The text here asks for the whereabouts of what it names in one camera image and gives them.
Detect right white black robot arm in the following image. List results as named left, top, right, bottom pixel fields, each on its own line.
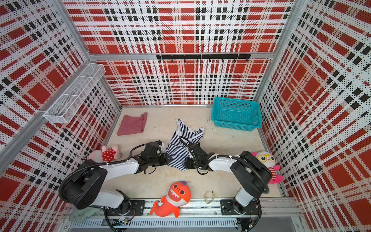
left=179, top=136, right=273, bottom=215

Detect teal plastic basket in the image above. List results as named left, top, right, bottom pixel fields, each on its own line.
left=211, top=97, right=262, bottom=131

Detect aluminium front rail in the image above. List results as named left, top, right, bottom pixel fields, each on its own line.
left=62, top=198, right=303, bottom=230

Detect striped black white tank top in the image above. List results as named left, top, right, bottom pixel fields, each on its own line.
left=165, top=119, right=205, bottom=171

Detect black wall hook rail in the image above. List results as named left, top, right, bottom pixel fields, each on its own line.
left=156, top=54, right=251, bottom=61

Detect white plush toy yellow glasses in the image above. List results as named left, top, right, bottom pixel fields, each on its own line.
left=252, top=151, right=284, bottom=184

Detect red shark plush toy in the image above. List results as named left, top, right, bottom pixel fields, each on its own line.
left=150, top=181, right=191, bottom=218

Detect clear plastic ring loop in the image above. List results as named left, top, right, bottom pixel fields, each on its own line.
left=203, top=190, right=215, bottom=205

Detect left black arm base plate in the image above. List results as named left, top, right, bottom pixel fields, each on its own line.
left=105, top=200, right=146, bottom=216

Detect pink plush toy red dress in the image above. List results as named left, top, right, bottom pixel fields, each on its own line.
left=87, top=146, right=120, bottom=163

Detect maroon tank top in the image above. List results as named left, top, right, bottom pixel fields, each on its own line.
left=117, top=113, right=148, bottom=136

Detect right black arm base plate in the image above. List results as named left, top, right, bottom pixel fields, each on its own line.
left=220, top=199, right=260, bottom=215

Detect white wire mesh shelf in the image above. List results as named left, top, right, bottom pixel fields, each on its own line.
left=43, top=63, right=105, bottom=124

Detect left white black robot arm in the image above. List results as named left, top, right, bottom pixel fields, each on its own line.
left=59, top=141, right=170, bottom=215

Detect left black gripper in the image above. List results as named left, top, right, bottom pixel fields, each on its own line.
left=148, top=153, right=173, bottom=166

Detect green cloth rag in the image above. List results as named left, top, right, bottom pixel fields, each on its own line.
left=69, top=207, right=101, bottom=223

